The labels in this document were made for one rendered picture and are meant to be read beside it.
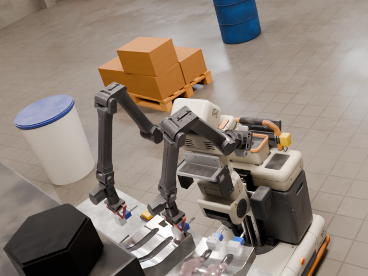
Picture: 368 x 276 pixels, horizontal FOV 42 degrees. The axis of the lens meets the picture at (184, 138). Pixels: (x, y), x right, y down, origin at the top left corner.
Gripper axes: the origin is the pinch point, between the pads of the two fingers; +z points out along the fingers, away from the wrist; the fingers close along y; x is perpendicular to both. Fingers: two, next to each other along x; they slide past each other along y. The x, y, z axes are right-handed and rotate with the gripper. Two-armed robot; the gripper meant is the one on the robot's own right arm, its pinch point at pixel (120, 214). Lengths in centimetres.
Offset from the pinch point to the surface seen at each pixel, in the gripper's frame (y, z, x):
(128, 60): -267, 39, 186
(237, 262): 63, 9, 15
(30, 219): 136, -112, -63
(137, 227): -2.7, 15.2, 6.8
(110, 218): -22.6, 15.4, 2.9
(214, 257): 53, 9, 11
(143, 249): 22.5, 6.7, -5.2
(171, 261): 36.1, 11.0, -0.4
